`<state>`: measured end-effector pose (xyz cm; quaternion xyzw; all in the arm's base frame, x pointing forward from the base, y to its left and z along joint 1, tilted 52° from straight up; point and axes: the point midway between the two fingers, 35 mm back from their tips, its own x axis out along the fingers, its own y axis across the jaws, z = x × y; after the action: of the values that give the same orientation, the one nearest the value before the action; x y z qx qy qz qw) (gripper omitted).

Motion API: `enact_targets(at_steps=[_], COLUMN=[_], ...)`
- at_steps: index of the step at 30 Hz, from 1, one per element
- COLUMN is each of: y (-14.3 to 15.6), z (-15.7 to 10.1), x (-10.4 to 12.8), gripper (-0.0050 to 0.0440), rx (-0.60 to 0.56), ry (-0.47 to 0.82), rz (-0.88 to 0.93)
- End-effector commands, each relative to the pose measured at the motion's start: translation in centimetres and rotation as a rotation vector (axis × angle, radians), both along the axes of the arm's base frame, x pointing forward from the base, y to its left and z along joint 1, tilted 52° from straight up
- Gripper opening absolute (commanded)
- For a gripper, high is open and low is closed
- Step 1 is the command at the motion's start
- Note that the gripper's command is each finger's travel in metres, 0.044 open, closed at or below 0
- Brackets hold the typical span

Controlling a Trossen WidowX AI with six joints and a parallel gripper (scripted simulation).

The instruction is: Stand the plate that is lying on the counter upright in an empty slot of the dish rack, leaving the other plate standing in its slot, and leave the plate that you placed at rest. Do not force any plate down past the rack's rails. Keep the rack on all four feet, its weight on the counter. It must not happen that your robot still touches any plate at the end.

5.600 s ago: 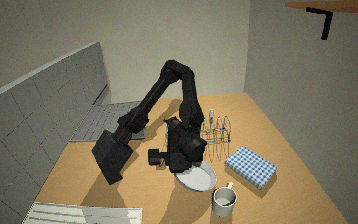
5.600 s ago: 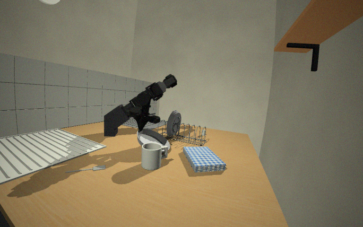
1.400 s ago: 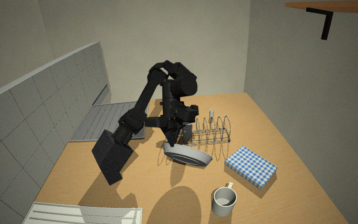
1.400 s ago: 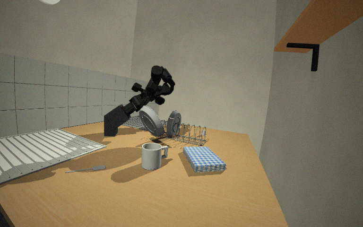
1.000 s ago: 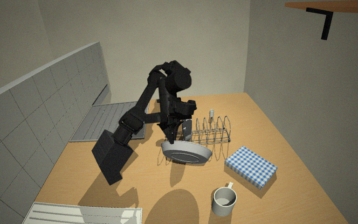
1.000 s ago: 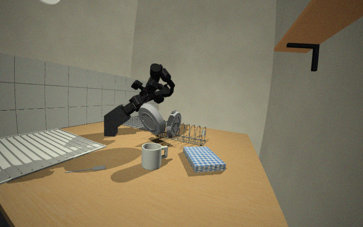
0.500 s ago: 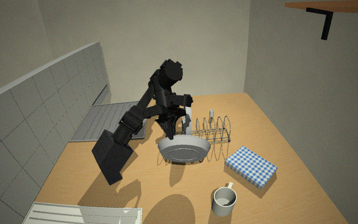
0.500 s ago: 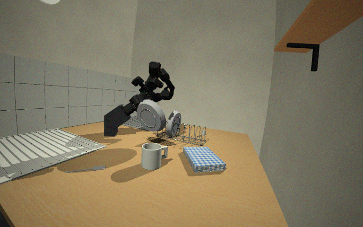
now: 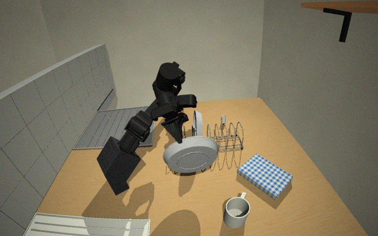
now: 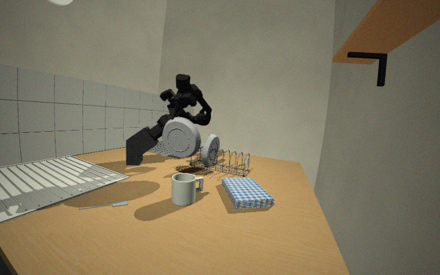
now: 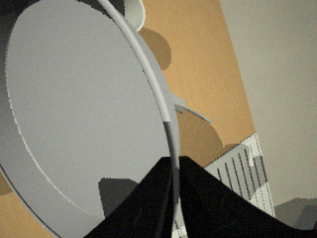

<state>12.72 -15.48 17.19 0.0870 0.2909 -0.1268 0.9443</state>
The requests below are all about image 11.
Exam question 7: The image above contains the dark grey tiled splashback wall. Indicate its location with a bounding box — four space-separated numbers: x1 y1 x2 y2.
292 204 317 230

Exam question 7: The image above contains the grey mug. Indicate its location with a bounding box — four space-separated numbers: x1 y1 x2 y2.
108 0 146 32

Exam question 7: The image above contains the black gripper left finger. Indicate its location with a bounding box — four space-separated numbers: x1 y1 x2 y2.
83 157 173 238

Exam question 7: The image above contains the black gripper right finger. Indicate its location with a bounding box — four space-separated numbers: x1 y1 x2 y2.
178 156 317 238

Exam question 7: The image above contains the grey plate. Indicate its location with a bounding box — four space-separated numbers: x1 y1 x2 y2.
0 0 180 238

